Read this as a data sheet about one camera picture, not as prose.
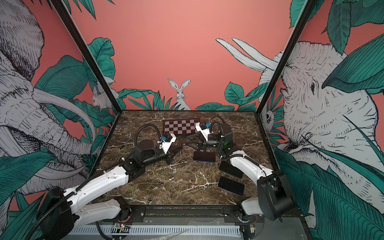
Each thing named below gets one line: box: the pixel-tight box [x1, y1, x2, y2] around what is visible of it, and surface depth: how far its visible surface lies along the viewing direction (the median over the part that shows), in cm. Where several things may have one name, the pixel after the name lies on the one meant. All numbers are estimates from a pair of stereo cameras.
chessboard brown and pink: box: [163, 118, 200, 136], surface depth 110 cm
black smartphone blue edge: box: [193, 151, 216, 163], surface depth 96 cm
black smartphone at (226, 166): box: [219, 158, 243, 179], surface depth 90 cm
